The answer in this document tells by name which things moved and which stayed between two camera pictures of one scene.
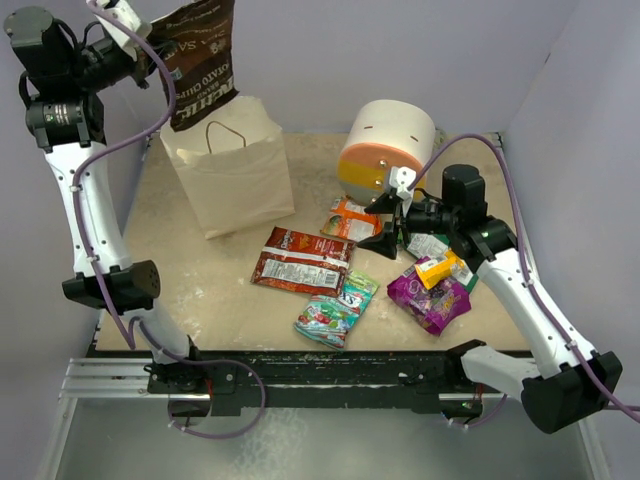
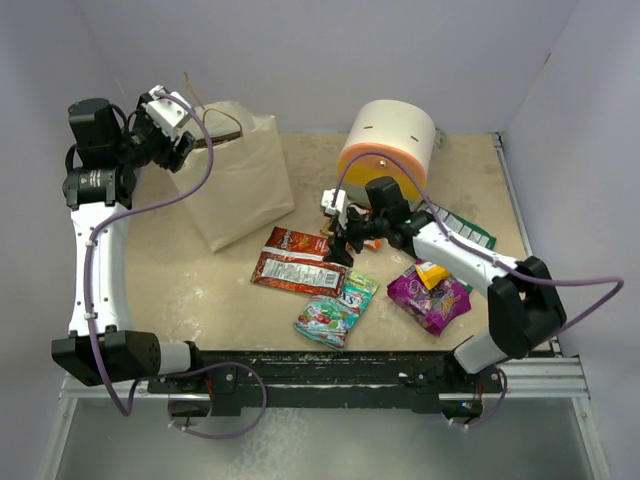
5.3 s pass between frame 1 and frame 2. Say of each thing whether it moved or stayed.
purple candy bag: stayed
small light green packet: stayed
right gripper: moved
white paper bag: stayed
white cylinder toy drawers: stayed
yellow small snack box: stayed
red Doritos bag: stayed
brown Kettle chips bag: moved
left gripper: moved
